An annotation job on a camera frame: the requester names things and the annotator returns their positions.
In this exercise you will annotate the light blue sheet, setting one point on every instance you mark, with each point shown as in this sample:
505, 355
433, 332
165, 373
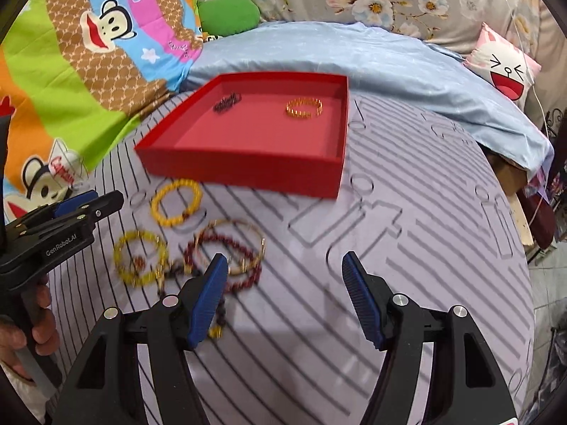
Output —
354, 57

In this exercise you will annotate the grey striped bedsheet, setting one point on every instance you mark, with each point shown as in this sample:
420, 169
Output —
398, 230

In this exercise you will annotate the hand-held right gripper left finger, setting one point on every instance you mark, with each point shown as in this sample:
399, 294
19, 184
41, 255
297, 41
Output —
208, 301

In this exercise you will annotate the red jewelry tray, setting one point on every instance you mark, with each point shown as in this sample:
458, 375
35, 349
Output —
248, 141

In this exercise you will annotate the green pillow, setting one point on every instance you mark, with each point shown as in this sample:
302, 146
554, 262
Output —
228, 15

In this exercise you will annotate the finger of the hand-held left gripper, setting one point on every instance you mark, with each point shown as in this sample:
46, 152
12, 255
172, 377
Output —
75, 203
108, 206

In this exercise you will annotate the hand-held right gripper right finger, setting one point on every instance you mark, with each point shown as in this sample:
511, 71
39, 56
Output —
361, 301

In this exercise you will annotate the person's left hand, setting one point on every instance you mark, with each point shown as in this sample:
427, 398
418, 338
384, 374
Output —
44, 323

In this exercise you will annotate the thin gold bangle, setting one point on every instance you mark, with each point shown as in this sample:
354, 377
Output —
254, 231

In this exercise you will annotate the pink cartoon face pillow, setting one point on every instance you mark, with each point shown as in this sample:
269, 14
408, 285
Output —
500, 66

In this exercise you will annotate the wooden board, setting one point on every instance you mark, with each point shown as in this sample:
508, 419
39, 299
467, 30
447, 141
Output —
516, 186

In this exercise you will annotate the cartoon monkey blanket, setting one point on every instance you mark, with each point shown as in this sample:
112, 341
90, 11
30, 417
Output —
66, 75

